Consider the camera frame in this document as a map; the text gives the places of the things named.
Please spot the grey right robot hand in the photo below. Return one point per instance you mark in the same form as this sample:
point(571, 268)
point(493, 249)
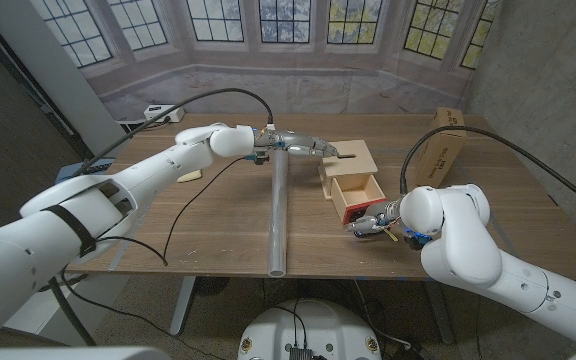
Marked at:
point(380, 212)

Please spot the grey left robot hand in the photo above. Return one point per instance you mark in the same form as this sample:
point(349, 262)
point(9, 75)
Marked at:
point(293, 140)

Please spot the wooden drawer red front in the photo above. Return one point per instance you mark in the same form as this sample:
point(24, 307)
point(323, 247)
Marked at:
point(358, 197)

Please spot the wooden box with slot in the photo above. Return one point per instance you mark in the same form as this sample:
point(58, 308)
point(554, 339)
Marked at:
point(355, 162)

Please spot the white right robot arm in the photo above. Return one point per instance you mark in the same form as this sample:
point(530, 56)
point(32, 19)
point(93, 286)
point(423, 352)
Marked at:
point(468, 235)

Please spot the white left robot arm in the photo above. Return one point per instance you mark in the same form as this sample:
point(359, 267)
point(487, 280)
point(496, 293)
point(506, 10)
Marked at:
point(18, 260)

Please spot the cardboard packing box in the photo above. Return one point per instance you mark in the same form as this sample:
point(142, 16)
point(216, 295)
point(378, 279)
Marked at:
point(440, 150)

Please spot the grey metal tube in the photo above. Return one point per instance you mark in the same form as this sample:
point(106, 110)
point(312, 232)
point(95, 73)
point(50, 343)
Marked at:
point(278, 215)

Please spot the printed window backdrop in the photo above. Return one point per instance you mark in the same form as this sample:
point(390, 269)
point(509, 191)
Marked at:
point(293, 60)

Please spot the grey table leg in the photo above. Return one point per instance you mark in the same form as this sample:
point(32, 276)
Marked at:
point(440, 312)

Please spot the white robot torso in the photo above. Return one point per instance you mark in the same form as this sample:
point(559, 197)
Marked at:
point(313, 327)

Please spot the white power strip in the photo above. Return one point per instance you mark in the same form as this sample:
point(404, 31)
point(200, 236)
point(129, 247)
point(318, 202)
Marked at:
point(160, 111)

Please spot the black round floor base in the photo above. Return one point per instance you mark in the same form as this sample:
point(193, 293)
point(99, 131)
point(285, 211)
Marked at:
point(213, 286)

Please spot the long black remote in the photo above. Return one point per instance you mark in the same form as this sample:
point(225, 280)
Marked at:
point(100, 162)

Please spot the white table leg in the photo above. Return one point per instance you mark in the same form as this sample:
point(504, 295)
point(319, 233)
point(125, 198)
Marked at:
point(182, 305)

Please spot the blue round stool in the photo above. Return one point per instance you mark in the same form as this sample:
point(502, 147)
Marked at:
point(65, 172)

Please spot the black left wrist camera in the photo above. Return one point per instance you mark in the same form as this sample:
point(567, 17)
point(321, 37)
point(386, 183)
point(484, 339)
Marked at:
point(258, 158)

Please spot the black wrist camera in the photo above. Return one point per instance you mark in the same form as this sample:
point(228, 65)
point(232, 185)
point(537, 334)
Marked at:
point(258, 158)
point(417, 240)

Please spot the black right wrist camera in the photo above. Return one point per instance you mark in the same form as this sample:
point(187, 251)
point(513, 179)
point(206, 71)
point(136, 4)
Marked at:
point(417, 240)

